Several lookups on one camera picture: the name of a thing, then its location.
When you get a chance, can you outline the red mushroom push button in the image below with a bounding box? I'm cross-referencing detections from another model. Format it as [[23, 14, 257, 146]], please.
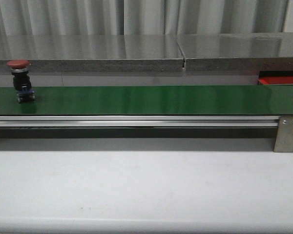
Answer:
[[6, 59, 35, 103]]

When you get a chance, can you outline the green conveyor belt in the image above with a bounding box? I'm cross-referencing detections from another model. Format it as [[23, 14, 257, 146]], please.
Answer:
[[0, 85, 293, 116]]

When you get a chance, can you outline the grey stone counter slab left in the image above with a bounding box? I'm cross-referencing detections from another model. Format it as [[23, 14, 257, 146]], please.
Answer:
[[0, 35, 184, 74]]

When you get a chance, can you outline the grey stone counter slab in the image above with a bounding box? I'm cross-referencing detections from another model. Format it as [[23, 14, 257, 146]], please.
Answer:
[[176, 32, 293, 72], [0, 35, 184, 74]]

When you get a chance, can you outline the red plastic tray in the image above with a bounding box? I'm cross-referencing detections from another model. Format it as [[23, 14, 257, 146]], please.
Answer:
[[258, 76, 293, 85]]

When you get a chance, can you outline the grey stone counter slab right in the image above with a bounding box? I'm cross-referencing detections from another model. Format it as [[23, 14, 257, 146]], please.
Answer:
[[176, 32, 293, 72]]

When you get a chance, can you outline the white pleated curtain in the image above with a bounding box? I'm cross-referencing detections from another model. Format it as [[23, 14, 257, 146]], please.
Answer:
[[0, 0, 289, 36]]

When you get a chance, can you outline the aluminium conveyor side rail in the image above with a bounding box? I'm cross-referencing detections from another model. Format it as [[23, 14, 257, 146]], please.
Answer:
[[0, 115, 280, 128]]

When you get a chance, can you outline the steel conveyor support bracket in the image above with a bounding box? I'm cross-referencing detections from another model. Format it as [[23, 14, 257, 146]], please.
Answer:
[[273, 116, 293, 153]]

